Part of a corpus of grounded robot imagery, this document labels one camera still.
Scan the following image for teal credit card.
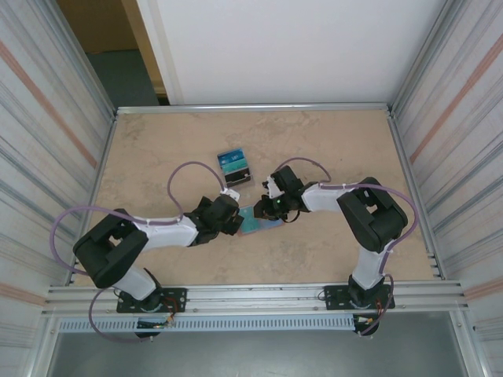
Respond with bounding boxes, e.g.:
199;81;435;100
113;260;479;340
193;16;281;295
239;207;261;236

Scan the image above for pink leather card holder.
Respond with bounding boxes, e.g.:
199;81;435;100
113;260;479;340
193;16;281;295
235;206;285;236

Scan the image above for clear acrylic card stand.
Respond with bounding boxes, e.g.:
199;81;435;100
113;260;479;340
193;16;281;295
216;148;256;189

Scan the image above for black card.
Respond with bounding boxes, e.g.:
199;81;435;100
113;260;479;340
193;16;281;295
224;171;252;185

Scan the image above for grey metal panel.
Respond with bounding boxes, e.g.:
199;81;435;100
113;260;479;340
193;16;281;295
46;312;472;377

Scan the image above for brown wooden door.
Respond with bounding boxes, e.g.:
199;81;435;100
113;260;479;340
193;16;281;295
58;0;168;105

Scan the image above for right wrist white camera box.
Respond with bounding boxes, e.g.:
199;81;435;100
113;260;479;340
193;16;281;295
262;176;282;199

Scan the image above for aluminium rail under arm bases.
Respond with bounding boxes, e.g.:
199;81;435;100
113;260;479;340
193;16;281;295
42;280;471;315

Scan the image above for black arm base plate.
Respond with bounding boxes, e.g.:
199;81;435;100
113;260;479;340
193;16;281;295
116;287;188;314
322;284;395;312

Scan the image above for aluminium rail below white wall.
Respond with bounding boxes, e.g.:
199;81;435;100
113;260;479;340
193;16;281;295
115;102;395;117

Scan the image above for grey slotted cable duct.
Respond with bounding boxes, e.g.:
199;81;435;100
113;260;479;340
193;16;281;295
57;316;357;333

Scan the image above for aluminium side rail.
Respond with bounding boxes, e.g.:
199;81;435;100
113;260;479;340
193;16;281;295
70;112;119;286
387;112;447;282

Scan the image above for small circuit board with wires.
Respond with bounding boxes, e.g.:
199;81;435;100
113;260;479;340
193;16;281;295
352;313;380;327
136;317;176;330

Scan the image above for white door frame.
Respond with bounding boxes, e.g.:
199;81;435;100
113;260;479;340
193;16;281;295
135;0;185;106

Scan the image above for aluminium frame post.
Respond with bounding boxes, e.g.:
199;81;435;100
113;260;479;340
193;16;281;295
391;0;480;115
49;0;119;117

